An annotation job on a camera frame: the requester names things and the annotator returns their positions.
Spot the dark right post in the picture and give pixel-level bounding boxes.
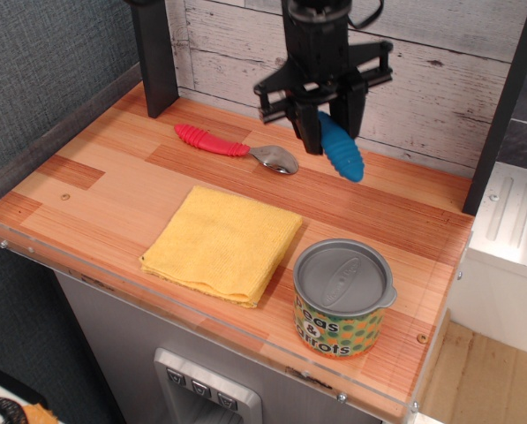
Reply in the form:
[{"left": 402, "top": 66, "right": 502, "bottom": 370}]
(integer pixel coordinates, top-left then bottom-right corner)
[{"left": 462, "top": 18, "right": 527, "bottom": 216}]

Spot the white toy sink unit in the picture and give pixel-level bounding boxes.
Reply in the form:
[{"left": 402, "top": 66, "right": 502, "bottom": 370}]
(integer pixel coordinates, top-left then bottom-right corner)
[{"left": 448, "top": 163, "right": 527, "bottom": 352}]

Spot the dark left post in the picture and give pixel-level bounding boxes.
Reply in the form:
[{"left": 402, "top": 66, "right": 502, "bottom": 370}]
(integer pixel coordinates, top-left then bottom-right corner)
[{"left": 127, "top": 1, "right": 179, "bottom": 117}]

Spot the peas and carrots can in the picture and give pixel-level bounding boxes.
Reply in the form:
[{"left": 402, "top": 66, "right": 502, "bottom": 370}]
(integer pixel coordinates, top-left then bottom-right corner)
[{"left": 293, "top": 238, "right": 397, "bottom": 359}]

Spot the dark post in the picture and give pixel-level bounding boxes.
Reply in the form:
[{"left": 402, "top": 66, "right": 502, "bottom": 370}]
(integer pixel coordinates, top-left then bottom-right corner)
[
  {"left": 462, "top": 18, "right": 527, "bottom": 216},
  {"left": 127, "top": 1, "right": 179, "bottom": 117}
]

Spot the black orange object corner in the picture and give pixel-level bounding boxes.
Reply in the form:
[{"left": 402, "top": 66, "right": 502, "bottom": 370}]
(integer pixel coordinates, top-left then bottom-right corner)
[{"left": 0, "top": 371, "right": 61, "bottom": 424}]

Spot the silver dispenser panel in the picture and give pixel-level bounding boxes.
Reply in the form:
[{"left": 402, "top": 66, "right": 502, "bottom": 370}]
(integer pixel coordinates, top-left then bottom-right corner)
[{"left": 154, "top": 348, "right": 263, "bottom": 423}]

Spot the red handled metal spoon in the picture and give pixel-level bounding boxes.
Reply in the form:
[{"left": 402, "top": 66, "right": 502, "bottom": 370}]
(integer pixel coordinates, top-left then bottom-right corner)
[{"left": 174, "top": 124, "right": 299, "bottom": 175}]

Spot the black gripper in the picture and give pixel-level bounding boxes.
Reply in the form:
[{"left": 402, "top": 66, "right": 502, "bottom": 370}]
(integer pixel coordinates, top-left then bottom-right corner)
[{"left": 254, "top": 1, "right": 393, "bottom": 155}]

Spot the yellow folded cloth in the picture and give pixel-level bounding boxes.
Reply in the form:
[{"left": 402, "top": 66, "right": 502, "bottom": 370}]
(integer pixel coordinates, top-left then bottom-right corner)
[{"left": 140, "top": 186, "right": 303, "bottom": 308}]

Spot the blue handled metal fork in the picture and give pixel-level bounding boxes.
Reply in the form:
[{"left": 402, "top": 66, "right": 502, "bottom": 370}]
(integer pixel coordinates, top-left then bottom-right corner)
[{"left": 318, "top": 111, "right": 365, "bottom": 183}]

